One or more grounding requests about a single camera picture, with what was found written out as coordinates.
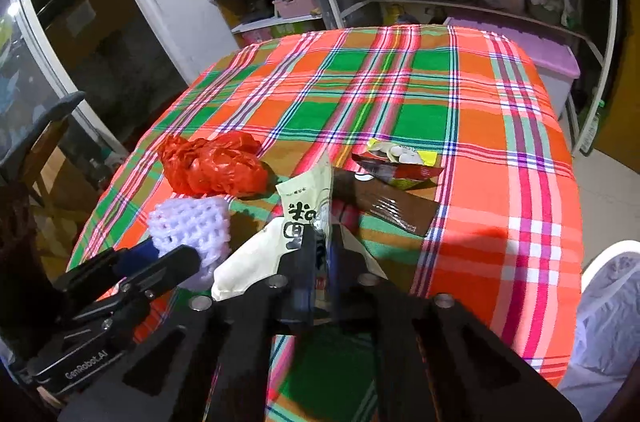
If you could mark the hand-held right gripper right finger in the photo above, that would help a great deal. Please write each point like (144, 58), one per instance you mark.
(350, 282)

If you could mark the beige paper food package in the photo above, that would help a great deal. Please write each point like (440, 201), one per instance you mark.
(300, 202)

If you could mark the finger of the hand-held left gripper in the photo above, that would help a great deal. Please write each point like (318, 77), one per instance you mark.
(160, 267)
(90, 269)

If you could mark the plaid orange green tablecloth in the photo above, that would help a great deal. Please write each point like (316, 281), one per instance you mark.
(400, 102)

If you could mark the pink plastic basket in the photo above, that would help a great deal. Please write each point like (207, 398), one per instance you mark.
(295, 5)

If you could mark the purple lid storage box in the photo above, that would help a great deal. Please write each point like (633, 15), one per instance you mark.
(545, 57)

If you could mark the red green snack wrapper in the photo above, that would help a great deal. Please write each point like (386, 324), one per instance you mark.
(400, 162)

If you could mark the white round trash bin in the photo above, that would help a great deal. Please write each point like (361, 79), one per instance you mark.
(605, 254)

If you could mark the red plastic bag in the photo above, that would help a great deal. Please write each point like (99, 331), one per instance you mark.
(215, 167)

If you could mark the small white foam fruit net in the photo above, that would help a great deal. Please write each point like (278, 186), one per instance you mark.
(190, 222)

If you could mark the brown plastic wrapper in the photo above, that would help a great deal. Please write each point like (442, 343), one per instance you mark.
(390, 207)

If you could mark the glass door display cabinet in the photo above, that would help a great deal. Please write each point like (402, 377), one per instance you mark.
(30, 52)

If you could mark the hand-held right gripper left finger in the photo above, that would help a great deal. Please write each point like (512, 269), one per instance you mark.
(295, 292)

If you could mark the green plastic bottle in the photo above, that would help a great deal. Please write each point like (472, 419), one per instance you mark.
(590, 137)

